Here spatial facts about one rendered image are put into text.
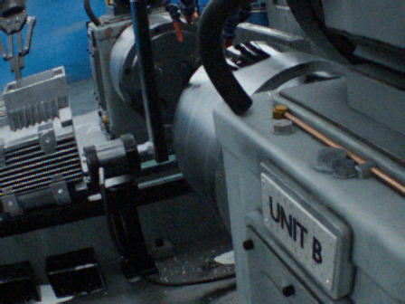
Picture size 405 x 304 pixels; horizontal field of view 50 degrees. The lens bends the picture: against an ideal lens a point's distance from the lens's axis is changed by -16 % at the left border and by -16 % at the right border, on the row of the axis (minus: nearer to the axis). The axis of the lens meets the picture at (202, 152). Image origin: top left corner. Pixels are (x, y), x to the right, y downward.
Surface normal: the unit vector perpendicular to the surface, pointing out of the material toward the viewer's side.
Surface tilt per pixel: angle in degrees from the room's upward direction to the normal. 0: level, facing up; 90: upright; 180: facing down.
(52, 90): 90
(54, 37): 90
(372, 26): 90
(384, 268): 90
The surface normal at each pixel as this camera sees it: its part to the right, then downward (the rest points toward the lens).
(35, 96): 0.32, 0.33
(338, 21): -0.94, 0.24
